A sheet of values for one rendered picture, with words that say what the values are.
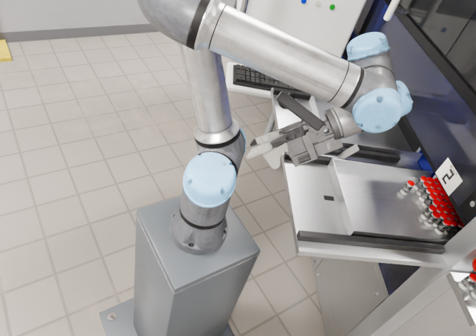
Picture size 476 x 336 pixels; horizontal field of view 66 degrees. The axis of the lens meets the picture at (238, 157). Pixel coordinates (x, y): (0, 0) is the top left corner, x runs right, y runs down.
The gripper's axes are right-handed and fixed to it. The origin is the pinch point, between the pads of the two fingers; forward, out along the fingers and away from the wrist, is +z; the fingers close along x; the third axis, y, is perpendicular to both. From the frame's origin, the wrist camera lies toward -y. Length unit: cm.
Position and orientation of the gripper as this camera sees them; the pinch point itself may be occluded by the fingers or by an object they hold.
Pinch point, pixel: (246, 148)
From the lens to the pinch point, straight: 82.0
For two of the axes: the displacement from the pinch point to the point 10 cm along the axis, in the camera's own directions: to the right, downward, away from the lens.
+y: 3.8, 9.1, 1.6
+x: 0.9, -2.1, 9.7
